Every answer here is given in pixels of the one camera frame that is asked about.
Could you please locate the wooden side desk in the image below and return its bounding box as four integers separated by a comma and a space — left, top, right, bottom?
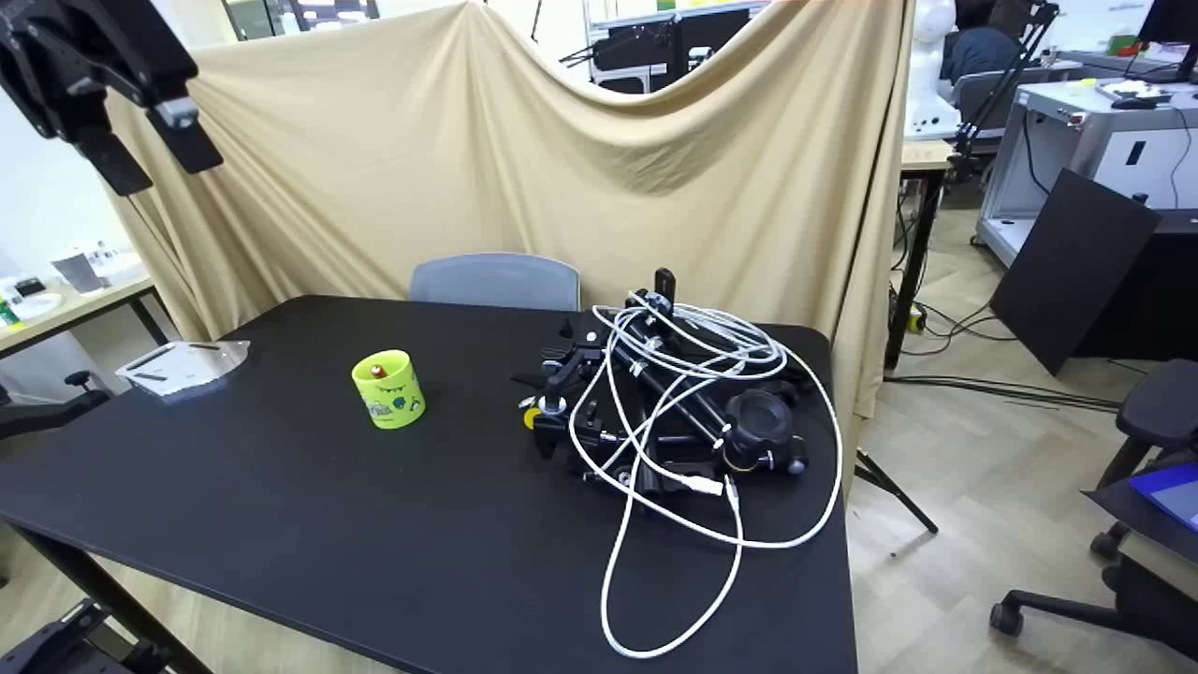
0, 280, 164, 356

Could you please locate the clear plastic bag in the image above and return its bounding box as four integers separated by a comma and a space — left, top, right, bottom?
119, 340, 252, 401

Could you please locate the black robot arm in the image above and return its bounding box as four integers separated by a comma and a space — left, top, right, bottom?
0, 0, 222, 196

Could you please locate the black office chair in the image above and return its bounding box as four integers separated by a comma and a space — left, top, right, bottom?
990, 361, 1198, 658

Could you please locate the grey equipment cabinet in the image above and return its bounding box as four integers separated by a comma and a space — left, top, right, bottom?
974, 80, 1198, 266

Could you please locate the beige backdrop cloth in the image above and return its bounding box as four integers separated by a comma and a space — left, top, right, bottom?
107, 0, 914, 422

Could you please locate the yellow-green printed cup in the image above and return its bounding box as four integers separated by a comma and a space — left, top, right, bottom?
353, 348, 428, 432

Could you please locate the black folded tripod rig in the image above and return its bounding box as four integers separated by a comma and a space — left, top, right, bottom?
518, 268, 818, 493

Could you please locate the grey chair backrest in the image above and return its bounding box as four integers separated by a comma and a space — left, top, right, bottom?
411, 253, 582, 310

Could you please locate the black leaning panel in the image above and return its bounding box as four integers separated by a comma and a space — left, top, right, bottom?
993, 169, 1158, 372

